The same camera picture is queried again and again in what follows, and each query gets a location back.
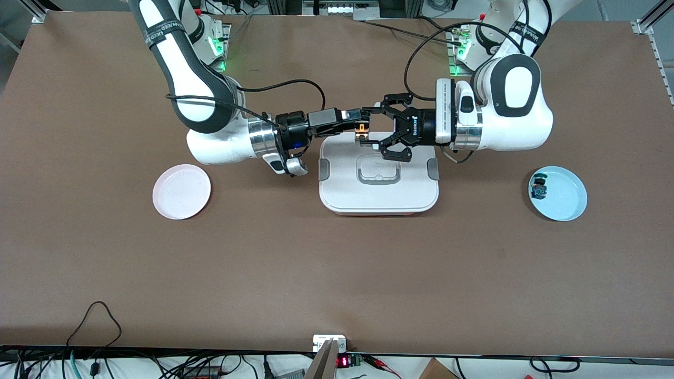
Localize aluminium profile bar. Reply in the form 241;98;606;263
304;338;340;379

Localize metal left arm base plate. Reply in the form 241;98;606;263
447;29;477;78

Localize thin black looped cable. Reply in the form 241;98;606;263
66;301;123;349

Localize light blue round plate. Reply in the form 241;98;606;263
528;166;588;222

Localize black cable to arm base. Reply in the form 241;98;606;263
363;20;464;45

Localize red clip lead wires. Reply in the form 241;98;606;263
363;354;402;379

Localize white lunch box grey clips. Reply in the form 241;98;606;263
319;132;440;216

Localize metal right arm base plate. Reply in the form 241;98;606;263
203;24;231;73

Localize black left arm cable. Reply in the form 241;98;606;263
404;0;552;102

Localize grey electronics box with lights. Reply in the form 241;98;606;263
303;0;380;21

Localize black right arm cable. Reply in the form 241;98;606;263
166;79;327;129

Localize aluminium frame rail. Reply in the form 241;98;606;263
21;0;49;24
631;0;674;108

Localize black oval cable loop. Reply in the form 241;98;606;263
529;357;581;373

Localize brown cardboard box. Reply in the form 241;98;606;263
419;358;459;379

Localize pink round plate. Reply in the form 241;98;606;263
152;164;212;220

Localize small white mounting box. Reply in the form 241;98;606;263
313;334;347;352

